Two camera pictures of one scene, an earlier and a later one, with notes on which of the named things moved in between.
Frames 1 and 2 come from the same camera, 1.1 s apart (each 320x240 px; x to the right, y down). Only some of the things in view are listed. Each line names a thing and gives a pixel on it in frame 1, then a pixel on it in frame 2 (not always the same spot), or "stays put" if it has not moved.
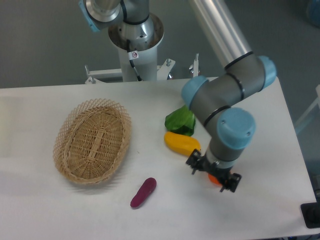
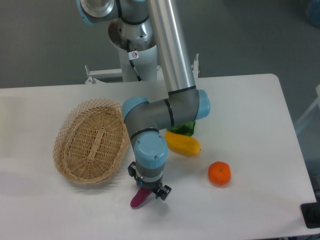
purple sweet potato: [147, 187] stays put
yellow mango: [181, 144] stays put
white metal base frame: [163, 72] stays put
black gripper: [220, 173] → [163, 191]
